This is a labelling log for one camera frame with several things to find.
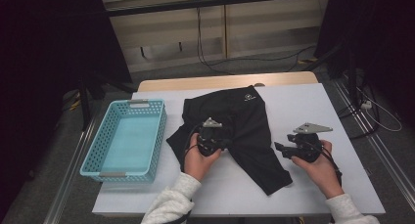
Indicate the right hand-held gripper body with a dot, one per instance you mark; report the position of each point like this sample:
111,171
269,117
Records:
308,147

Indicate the small yellow object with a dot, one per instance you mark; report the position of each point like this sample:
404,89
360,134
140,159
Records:
308,60

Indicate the black pants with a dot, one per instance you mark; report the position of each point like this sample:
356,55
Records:
251,119

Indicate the metal floor rail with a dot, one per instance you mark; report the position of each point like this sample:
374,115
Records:
385,152
70,175

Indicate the black metal crossbar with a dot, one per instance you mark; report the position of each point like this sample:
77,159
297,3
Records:
208,2

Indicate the black curtain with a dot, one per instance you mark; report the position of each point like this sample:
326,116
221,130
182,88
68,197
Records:
385,28
39,54

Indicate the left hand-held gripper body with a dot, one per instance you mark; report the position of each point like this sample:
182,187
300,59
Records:
208,141

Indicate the person's left hand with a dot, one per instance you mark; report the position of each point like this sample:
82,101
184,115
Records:
195,163

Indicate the black stand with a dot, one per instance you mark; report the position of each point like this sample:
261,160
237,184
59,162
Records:
351,77
85,106

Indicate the white power adapter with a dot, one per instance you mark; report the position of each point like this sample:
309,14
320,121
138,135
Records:
366,104

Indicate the person's right hand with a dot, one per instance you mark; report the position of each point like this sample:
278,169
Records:
321,175

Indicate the white table cover sheet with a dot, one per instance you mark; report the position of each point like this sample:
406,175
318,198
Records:
310,103

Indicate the light blue plastic basket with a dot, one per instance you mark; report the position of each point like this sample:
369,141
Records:
130,142

